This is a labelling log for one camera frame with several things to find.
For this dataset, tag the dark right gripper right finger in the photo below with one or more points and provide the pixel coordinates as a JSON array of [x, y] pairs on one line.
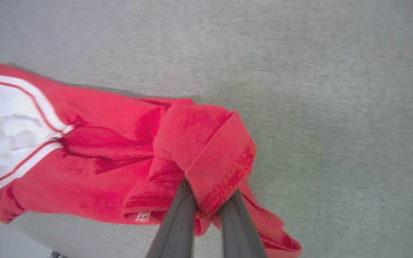
[[238, 229]]

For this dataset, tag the grey fabric sofa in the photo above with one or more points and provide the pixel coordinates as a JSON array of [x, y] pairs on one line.
[[317, 107]]

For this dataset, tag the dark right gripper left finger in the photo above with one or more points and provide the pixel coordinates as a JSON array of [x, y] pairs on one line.
[[177, 229]]

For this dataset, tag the red and white shirt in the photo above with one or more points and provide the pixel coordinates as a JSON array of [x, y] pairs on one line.
[[102, 179]]

